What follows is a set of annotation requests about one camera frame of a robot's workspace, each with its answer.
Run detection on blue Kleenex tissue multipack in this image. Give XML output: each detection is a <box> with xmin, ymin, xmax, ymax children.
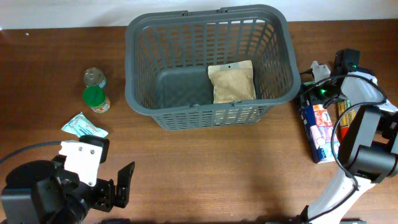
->
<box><xmin>298</xmin><ymin>105</ymin><xmax>335</xmax><ymax>164</ymax></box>

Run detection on red spaghetti pack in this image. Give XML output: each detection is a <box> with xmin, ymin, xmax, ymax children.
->
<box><xmin>337</xmin><ymin>100</ymin><xmax>356</xmax><ymax>140</ymax></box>

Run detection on mint green tissue pack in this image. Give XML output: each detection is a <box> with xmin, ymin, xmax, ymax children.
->
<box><xmin>62</xmin><ymin>113</ymin><xmax>109</xmax><ymax>138</ymax></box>

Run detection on beige powder pouch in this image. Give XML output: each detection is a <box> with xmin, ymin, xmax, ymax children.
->
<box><xmin>208</xmin><ymin>60</ymin><xmax>256</xmax><ymax>104</ymax></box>

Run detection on grey plastic slatted basket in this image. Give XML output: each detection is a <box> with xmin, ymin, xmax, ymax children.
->
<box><xmin>125</xmin><ymin>4</ymin><xmax>301</xmax><ymax>130</ymax></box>

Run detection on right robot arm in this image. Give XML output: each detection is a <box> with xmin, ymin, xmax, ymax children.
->
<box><xmin>292</xmin><ymin>49</ymin><xmax>397</xmax><ymax>223</ymax></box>

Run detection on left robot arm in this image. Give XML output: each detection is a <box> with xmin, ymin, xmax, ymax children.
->
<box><xmin>1</xmin><ymin>135</ymin><xmax>135</xmax><ymax>224</ymax></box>

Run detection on green lid jar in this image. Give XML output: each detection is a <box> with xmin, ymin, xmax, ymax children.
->
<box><xmin>83</xmin><ymin>86</ymin><xmax>110</xmax><ymax>113</ymax></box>

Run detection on small tin can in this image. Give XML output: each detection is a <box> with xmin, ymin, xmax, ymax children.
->
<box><xmin>83</xmin><ymin>67</ymin><xmax>107</xmax><ymax>88</ymax></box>

